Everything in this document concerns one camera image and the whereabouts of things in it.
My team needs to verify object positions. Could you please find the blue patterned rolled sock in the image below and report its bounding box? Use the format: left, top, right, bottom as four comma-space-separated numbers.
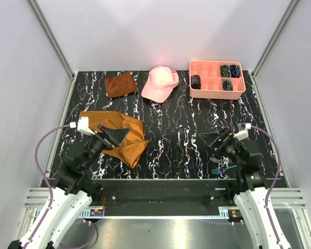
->
230, 64, 241, 78

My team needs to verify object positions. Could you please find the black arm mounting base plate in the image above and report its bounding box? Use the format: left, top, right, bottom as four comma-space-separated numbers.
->
91, 179, 237, 217

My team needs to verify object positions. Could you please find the iridescent rainbow fork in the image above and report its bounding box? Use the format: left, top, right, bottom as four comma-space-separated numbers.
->
211, 165, 237, 174

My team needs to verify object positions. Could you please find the green patterned rolled sock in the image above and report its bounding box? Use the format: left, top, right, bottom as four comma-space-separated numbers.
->
220, 64, 230, 77

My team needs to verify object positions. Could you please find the brown folded cloth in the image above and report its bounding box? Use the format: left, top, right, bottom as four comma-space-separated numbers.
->
105, 72, 137, 98

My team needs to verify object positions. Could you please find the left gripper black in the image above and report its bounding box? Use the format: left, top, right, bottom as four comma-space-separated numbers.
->
82, 124, 130, 171

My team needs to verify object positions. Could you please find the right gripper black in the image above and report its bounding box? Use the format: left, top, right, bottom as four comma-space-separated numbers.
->
199, 126, 244, 168

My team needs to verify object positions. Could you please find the silver fork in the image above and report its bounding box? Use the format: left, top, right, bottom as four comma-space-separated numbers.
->
209, 157, 231, 164

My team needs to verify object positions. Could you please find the pink baseball cap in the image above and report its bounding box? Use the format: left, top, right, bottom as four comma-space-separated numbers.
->
141, 66, 179, 104

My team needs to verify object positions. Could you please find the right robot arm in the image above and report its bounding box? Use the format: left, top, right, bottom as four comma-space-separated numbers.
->
199, 128, 291, 248

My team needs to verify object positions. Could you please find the teal patterned rolled sock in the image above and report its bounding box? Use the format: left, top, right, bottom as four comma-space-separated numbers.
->
222, 79, 233, 91

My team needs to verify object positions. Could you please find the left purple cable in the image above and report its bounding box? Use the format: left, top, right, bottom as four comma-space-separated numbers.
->
35, 123, 76, 208

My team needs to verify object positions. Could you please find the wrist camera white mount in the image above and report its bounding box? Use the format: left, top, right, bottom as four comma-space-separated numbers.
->
68, 116, 95, 136
234, 123, 251, 141

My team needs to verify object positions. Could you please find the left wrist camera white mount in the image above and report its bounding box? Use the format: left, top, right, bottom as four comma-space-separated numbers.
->
68, 116, 95, 136

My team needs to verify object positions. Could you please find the pink divided organizer tray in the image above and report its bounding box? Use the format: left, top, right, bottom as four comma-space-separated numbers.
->
189, 60, 246, 100

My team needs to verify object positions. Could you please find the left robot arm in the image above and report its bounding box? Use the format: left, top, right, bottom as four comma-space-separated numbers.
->
8, 122, 130, 248

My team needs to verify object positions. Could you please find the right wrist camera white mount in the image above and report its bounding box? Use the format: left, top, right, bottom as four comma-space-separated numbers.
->
234, 123, 251, 141

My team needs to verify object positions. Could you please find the orange cloth napkin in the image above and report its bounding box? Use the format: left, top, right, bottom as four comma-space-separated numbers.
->
80, 111, 149, 169

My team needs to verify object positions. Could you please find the dark rolled sock left compartment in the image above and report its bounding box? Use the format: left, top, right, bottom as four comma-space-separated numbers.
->
190, 75, 201, 90

